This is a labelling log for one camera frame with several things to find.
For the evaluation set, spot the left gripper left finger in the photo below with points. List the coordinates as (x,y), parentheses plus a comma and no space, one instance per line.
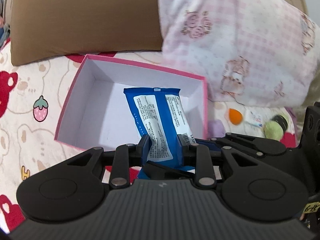
(125,157)

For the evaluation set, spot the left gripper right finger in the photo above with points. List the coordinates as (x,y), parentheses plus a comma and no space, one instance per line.
(198,156)

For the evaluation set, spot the purple plush toy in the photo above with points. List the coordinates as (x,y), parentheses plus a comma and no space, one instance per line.
(216,129)

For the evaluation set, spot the green yarn ball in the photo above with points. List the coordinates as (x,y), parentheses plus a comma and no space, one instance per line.
(276,127)

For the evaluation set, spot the blue snack packet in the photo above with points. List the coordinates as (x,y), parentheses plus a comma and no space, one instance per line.
(158,112)

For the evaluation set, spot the pink cardboard box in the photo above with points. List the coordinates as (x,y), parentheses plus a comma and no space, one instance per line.
(98,109)

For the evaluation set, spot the orange makeup sponge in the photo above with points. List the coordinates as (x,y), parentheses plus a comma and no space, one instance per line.
(235,116)

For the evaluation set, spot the white tissue pack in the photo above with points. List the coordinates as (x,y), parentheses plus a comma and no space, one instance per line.
(253,118)

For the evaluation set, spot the pink checked pillow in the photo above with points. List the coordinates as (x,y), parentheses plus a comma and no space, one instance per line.
(255,52)

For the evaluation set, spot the brown cloud pillow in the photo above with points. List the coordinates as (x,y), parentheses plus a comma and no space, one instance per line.
(41,29)

